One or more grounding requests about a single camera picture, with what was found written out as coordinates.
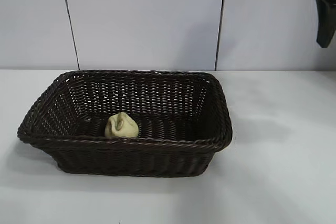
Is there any pale yellow egg yolk pastry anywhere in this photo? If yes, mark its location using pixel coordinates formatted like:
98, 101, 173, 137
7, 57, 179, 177
104, 112, 139, 138

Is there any dark brown wicker basket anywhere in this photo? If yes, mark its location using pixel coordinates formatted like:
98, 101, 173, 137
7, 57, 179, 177
17, 69, 233, 179

